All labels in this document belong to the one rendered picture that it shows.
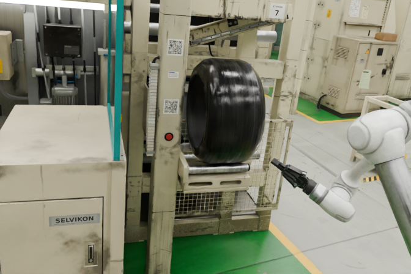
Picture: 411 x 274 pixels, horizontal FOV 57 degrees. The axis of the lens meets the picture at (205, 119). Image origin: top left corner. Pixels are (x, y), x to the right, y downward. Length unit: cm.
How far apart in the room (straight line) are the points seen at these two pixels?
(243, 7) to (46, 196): 142
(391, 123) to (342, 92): 506
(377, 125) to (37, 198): 110
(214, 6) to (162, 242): 132
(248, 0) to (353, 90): 452
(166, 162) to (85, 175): 85
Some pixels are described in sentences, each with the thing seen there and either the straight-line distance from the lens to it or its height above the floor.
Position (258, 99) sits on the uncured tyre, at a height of 131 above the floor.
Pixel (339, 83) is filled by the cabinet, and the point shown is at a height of 53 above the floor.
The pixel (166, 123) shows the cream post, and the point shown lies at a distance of 190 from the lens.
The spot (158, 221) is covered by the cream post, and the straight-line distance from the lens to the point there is 217.
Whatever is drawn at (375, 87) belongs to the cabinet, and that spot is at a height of 50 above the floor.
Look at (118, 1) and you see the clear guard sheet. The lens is 107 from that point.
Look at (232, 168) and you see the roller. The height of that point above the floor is 91.
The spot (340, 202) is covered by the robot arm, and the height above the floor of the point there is 91.
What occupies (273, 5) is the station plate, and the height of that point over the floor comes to 173.
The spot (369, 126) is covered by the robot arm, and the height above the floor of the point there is 140.
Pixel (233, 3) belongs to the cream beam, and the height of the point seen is 172.
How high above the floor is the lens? 179
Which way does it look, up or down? 19 degrees down
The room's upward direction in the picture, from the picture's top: 6 degrees clockwise
